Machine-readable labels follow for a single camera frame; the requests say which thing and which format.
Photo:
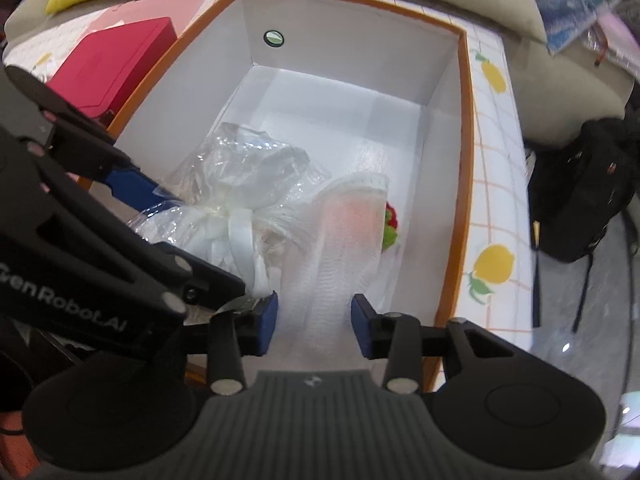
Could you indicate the orange box white inside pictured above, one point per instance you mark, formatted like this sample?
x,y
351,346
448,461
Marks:
x,y
350,50

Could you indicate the black backpack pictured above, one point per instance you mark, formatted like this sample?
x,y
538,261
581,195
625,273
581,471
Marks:
x,y
580,185

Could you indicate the pile of printed papers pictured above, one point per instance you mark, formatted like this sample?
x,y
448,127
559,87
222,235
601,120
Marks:
x,y
617,45

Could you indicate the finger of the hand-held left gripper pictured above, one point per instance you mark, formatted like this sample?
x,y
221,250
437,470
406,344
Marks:
x,y
200,280
132,185

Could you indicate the lemon print checked tablecloth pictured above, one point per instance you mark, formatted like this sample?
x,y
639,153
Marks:
x,y
495,160

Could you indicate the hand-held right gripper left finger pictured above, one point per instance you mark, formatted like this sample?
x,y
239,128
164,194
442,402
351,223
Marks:
x,y
267,320

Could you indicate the white foam net sleeve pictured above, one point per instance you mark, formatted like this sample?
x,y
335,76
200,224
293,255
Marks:
x,y
345,240

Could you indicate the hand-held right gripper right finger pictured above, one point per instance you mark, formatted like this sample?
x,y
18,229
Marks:
x,y
361,325

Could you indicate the red green soft toy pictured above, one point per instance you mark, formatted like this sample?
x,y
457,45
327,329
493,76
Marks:
x,y
392,220

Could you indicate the pink placemat bottle print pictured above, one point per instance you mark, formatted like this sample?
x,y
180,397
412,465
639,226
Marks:
x,y
150,7

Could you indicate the clear plastic bag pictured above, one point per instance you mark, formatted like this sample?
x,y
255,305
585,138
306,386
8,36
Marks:
x,y
240,170

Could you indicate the red box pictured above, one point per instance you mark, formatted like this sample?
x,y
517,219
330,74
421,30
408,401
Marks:
x,y
115,60

